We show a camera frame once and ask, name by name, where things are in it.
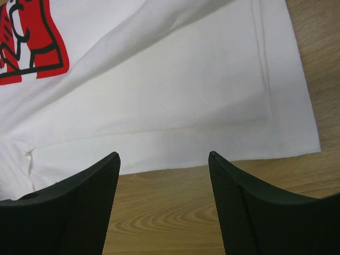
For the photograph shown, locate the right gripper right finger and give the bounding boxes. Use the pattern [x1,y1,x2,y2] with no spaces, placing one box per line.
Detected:
[208,151,339,254]

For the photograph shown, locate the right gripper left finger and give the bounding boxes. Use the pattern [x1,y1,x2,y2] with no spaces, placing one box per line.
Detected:
[1,152,121,254]

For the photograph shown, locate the white red printed t-shirt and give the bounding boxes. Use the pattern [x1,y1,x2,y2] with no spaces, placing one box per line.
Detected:
[1,1,320,200]

